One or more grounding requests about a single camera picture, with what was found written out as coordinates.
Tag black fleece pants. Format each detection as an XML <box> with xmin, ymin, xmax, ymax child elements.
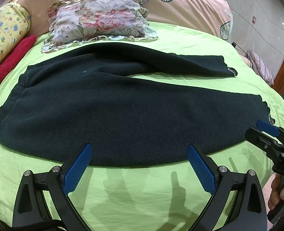
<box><xmin>0</xmin><ymin>43</ymin><xmax>273</xmax><ymax>167</ymax></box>

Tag person's right hand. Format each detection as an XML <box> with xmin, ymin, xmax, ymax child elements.
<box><xmin>268</xmin><ymin>174</ymin><xmax>284</xmax><ymax>210</ymax></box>

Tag green bed sheet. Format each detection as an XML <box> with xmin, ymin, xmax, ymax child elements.
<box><xmin>0</xmin><ymin>23</ymin><xmax>284</xmax><ymax>230</ymax></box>

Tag striped pink cloth bundle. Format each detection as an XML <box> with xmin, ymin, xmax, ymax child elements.
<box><xmin>241</xmin><ymin>49</ymin><xmax>274</xmax><ymax>86</ymax></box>

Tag red fleece blanket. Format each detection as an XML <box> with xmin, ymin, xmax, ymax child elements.
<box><xmin>0</xmin><ymin>35</ymin><xmax>37</xmax><ymax>84</ymax></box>

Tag yellow cartoon print pillow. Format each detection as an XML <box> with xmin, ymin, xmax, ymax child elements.
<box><xmin>0</xmin><ymin>3</ymin><xmax>31</xmax><ymax>63</ymax></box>

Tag floral ruffled pillow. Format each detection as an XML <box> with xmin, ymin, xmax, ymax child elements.
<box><xmin>41</xmin><ymin>0</ymin><xmax>157</xmax><ymax>53</ymax></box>

